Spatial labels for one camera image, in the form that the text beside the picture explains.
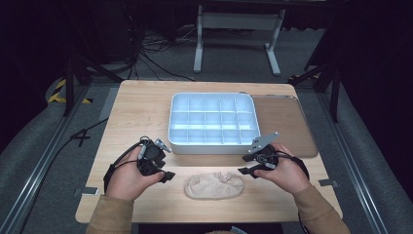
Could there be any white metal table frame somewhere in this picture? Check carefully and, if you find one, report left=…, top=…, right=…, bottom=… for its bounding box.
left=192, top=4, right=287, bottom=78

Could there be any black floor cable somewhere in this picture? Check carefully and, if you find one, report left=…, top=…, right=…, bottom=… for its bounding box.
left=45, top=117, right=110, bottom=167

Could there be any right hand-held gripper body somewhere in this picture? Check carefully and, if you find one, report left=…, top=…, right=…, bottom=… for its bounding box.
left=247, top=131, right=281, bottom=170

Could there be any yellow black hazard tape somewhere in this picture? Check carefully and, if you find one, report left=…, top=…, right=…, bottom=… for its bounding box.
left=47, top=78, right=94, bottom=105

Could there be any beige sock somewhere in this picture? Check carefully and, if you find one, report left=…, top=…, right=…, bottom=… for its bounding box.
left=183, top=171, right=245, bottom=201

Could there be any brown flat box lid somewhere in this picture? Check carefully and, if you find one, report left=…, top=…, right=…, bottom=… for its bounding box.
left=251, top=94, right=319, bottom=159

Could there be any person's left hand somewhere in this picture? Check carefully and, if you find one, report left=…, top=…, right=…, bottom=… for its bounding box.
left=104, top=146, right=166, bottom=201

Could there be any aluminium floor rail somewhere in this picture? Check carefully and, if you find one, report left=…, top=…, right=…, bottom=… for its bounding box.
left=0, top=85, right=90, bottom=234
left=319, top=93, right=390, bottom=234

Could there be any grey tape piece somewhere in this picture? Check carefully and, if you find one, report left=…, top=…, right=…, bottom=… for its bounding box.
left=73, top=186, right=99, bottom=197
left=318, top=178, right=339, bottom=188

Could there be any person's right hand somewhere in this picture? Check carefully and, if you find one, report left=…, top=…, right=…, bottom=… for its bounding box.
left=253, top=142, right=313, bottom=196

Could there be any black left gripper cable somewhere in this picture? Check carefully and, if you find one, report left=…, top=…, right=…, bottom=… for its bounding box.
left=102, top=141, right=145, bottom=193

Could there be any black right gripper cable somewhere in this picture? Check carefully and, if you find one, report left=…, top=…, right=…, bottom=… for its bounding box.
left=259, top=151, right=311, bottom=180

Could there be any black tripod stand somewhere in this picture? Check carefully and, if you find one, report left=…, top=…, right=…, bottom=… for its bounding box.
left=287, top=61, right=343, bottom=124
left=62, top=53, right=125, bottom=117

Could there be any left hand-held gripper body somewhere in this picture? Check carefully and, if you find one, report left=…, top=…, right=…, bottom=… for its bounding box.
left=137, top=136, right=172, bottom=177

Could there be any tangle of black floor cables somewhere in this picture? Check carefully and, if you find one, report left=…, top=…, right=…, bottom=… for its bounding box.
left=127, top=27, right=197, bottom=83

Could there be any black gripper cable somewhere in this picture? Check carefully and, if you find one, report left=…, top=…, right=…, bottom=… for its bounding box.
left=259, top=151, right=311, bottom=180
left=102, top=141, right=145, bottom=193

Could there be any white compartment storage box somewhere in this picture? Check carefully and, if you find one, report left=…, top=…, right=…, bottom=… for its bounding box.
left=168, top=92, right=262, bottom=155

